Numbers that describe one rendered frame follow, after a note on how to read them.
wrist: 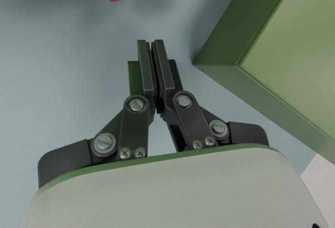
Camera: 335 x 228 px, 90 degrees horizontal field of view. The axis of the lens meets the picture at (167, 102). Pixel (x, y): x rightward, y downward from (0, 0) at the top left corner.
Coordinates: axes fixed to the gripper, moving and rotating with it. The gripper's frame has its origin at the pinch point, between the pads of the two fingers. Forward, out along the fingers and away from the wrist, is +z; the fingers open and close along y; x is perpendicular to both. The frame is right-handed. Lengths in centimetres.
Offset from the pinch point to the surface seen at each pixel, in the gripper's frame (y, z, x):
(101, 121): -5.1, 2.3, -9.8
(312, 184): 139, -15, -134
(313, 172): 137, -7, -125
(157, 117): 1.2, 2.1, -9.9
